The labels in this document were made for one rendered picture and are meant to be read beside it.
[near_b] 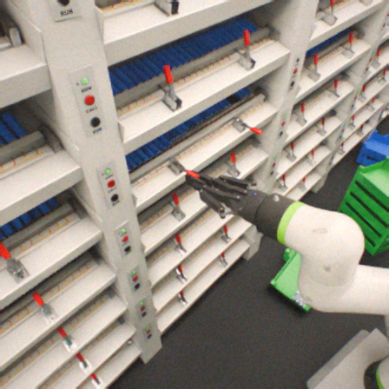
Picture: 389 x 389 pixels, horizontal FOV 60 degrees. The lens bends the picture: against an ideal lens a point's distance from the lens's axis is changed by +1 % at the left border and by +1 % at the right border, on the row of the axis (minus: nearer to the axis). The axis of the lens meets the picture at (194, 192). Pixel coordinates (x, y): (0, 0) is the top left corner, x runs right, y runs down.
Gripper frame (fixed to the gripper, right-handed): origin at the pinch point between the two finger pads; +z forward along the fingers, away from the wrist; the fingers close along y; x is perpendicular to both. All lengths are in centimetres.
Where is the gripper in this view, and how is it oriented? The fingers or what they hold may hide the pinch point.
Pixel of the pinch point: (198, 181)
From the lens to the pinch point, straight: 83.8
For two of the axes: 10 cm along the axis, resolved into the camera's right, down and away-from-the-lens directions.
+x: -1.5, -7.8, -6.0
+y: 7.0, -5.2, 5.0
